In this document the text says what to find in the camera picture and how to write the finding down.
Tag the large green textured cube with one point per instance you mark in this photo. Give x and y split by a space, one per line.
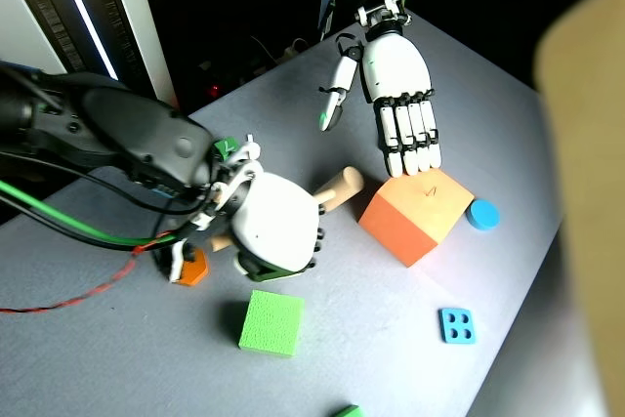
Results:
271 321

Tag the white light strip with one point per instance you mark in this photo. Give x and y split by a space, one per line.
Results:
83 12

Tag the wooden mallet with white grip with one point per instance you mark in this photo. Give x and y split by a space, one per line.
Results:
344 185

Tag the green piece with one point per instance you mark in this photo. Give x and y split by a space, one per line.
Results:
349 412

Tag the large orange cube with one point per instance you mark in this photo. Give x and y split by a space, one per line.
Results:
405 226

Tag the teal round piece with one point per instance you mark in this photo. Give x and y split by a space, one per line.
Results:
482 214

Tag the blurred tan foreground object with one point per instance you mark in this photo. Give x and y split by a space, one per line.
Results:
591 143

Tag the orange hexagon block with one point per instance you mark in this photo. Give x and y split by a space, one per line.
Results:
197 270

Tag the grey table cloth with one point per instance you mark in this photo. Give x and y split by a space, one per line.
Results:
371 300

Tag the small green letter cube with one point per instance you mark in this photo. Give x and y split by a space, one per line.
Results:
225 149

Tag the blue four-hole square piece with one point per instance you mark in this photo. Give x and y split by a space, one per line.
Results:
445 331

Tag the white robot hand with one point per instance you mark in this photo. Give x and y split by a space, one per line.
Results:
395 70
276 226

